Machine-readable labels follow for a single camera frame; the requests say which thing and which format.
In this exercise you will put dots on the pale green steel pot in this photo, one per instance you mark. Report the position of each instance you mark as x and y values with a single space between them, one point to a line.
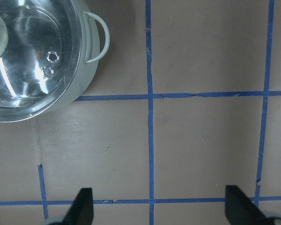
95 41

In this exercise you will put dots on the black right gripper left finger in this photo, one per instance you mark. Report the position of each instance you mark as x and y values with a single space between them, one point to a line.
81 211

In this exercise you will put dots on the glass pot lid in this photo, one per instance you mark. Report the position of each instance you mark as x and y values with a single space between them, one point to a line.
41 57

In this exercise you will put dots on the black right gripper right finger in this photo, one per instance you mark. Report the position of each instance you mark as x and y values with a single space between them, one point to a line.
240 210

